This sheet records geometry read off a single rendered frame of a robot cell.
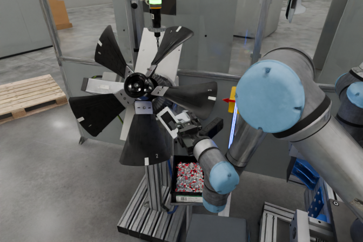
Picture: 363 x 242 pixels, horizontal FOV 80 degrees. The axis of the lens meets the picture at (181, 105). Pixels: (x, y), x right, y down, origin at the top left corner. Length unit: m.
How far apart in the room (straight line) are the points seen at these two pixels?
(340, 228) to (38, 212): 2.04
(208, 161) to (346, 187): 0.31
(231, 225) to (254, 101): 0.23
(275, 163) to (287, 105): 1.77
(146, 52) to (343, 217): 1.15
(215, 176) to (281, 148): 1.47
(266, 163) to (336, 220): 1.36
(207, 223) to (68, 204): 1.81
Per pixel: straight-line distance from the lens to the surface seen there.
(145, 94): 0.97
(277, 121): 0.39
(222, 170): 0.59
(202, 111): 0.90
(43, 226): 2.16
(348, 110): 1.09
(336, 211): 0.86
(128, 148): 0.98
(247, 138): 0.64
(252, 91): 0.39
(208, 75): 1.70
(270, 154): 2.06
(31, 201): 2.37
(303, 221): 0.84
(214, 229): 0.47
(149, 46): 1.36
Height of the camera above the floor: 1.65
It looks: 31 degrees down
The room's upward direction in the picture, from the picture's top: straight up
